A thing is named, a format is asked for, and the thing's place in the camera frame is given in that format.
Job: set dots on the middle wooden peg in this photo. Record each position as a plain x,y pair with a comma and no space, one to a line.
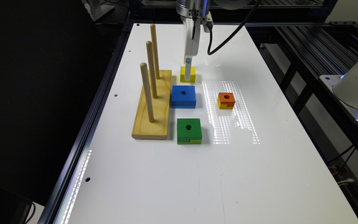
150,58

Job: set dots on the green wooden block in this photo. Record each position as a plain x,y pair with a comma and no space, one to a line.
189,131

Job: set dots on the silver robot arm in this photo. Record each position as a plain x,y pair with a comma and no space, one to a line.
194,14

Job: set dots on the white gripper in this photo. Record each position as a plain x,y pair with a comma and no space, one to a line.
192,38

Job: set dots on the orange wooden block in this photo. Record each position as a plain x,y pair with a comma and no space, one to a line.
226,101

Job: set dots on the yellow wooden block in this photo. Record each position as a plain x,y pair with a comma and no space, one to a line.
192,75

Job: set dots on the blue wooden block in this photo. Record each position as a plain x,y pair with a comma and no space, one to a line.
183,96

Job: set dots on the front wooden peg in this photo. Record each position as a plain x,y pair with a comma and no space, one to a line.
147,91

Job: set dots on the wooden peg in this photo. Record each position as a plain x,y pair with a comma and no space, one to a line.
155,50
150,58
147,91

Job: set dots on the black aluminium frame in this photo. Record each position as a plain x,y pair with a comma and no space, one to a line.
298,54

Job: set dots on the rear wooden peg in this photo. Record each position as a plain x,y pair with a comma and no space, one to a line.
155,50

